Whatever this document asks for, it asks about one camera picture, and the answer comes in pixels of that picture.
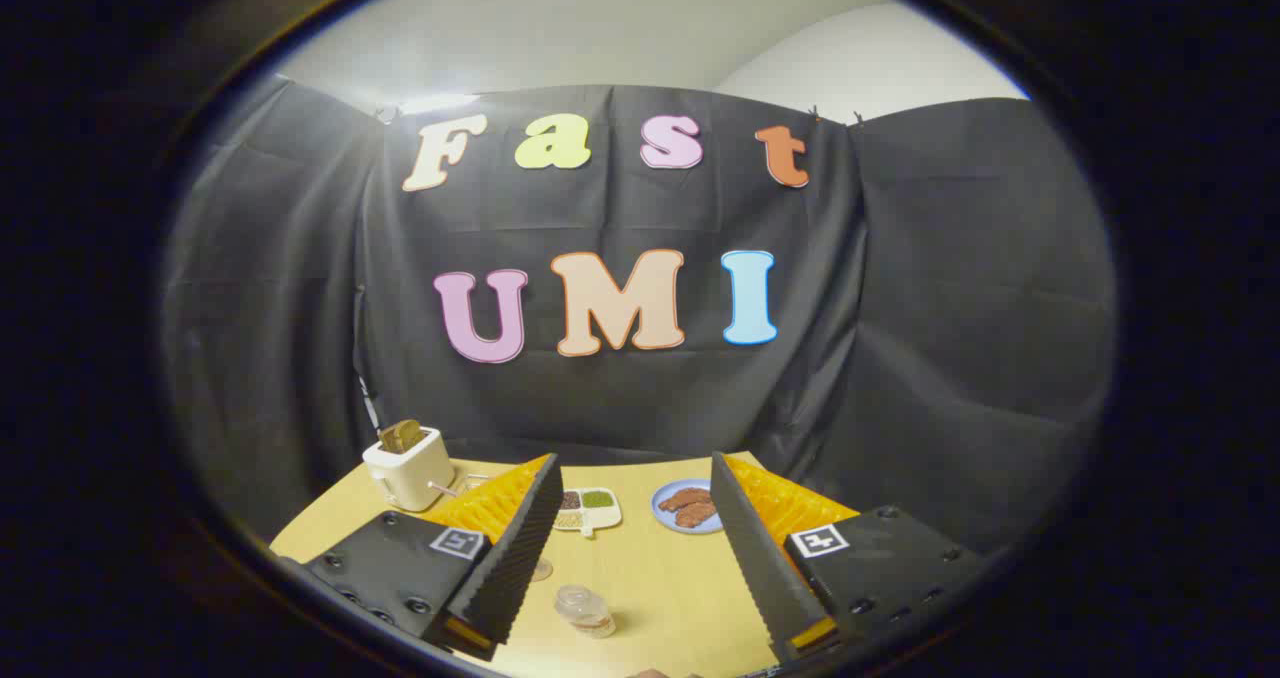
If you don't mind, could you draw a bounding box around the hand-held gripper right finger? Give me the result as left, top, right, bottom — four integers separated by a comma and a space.
710, 451, 991, 664

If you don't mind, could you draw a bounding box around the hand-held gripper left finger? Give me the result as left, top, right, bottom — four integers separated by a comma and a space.
283, 453, 565, 662

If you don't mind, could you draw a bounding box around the clear plastic juice bottle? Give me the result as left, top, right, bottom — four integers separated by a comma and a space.
555, 585, 618, 639

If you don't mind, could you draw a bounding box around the white divided dish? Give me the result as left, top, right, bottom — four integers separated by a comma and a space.
553, 487, 622, 539

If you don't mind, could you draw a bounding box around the light wooden table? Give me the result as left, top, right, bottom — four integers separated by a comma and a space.
270, 450, 861, 678

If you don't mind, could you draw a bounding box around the light blue plate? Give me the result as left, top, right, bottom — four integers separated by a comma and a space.
651, 479, 723, 535

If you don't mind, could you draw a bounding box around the cream toaster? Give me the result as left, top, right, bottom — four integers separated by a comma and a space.
362, 426, 457, 514

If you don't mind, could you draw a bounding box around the black backdrop cloth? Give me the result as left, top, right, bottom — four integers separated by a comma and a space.
160, 76, 1119, 559

